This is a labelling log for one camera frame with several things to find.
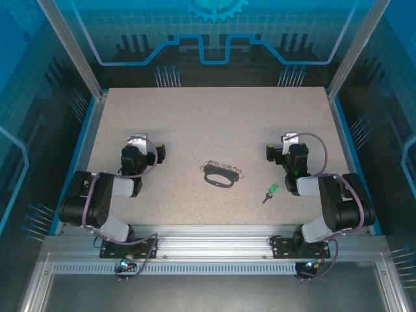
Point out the left table side rail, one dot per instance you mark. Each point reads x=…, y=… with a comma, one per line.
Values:
x=80, y=162

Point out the metal sheet shelf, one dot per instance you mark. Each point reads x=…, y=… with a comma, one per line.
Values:
x=208, y=292

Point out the aluminium right frame post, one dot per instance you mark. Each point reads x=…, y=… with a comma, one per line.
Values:
x=354, y=48

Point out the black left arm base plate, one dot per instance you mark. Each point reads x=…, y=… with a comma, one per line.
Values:
x=146, y=248

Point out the metal key holder with rings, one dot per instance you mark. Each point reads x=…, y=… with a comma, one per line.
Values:
x=217, y=180

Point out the aluminium left frame post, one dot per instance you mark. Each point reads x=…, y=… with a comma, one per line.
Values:
x=74, y=48

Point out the aluminium frame post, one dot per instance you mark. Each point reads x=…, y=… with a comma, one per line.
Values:
x=74, y=48
x=354, y=48

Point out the table side rail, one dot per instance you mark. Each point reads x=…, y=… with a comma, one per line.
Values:
x=80, y=162
x=353, y=162

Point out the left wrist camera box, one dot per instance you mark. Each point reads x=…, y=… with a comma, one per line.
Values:
x=139, y=140

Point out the black adapter with blue light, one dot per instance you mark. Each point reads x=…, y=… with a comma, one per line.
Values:
x=125, y=275
x=305, y=276

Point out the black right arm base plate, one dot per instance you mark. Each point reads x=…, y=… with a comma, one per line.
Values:
x=282, y=247

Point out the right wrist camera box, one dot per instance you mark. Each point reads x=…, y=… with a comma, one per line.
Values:
x=289, y=139

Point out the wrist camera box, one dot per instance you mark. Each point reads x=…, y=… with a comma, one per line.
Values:
x=289, y=139
x=139, y=140

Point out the aluminium mounting rail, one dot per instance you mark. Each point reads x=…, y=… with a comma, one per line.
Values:
x=214, y=240

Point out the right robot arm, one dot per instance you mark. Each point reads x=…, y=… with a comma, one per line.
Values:
x=351, y=208

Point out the green key tag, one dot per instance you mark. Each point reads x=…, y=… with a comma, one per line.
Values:
x=272, y=188

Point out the right table side rail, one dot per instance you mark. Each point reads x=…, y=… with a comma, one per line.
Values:
x=353, y=162

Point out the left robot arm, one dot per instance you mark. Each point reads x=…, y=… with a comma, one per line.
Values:
x=81, y=208

